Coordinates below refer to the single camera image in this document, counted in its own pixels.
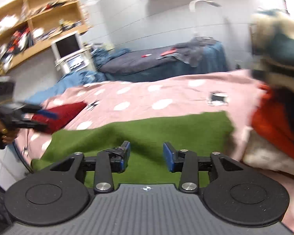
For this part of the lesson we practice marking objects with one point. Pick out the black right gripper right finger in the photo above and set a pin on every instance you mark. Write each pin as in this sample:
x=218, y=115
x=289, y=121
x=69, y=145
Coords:
x=229, y=189

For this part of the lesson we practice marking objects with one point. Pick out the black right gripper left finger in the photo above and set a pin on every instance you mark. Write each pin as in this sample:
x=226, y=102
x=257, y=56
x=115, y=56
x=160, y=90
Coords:
x=63, y=190

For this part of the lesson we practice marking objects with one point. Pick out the green knitted sweater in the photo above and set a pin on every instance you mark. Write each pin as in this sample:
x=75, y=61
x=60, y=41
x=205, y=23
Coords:
x=202, y=134

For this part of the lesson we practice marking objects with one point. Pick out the person's left hand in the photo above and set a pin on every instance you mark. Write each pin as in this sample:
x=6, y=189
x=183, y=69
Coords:
x=8, y=135

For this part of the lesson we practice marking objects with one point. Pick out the white dotted garment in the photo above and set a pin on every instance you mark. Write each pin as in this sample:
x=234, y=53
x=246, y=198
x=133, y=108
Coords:
x=259, y=153

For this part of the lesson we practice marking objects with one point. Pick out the dark red garment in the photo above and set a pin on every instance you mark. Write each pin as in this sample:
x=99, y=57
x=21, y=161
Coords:
x=57, y=118

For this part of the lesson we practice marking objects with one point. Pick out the blue crumpled cloth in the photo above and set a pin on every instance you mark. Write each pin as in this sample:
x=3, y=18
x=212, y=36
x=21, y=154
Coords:
x=100, y=57

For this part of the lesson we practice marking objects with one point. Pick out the white medical monitor machine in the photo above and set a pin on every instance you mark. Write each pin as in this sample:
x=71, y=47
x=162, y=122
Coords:
x=71, y=55

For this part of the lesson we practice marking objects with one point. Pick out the orange garment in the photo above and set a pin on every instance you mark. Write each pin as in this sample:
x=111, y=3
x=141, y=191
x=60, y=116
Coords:
x=271, y=123

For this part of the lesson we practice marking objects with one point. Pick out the pink polka dot bedsheet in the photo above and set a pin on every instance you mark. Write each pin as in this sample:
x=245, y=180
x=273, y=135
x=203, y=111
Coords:
x=235, y=93

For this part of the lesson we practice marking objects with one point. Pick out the dark grey treatment bed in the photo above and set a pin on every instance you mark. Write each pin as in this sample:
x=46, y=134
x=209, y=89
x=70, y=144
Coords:
x=143, y=66

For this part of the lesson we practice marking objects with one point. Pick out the grey towel on bed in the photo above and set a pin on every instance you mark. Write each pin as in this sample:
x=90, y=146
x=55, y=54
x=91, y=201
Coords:
x=191, y=52

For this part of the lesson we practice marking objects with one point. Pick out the red item on bed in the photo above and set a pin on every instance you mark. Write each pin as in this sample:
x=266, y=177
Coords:
x=168, y=52

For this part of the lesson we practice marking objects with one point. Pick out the wooden wall cabinet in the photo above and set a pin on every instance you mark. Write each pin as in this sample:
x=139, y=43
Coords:
x=28, y=27

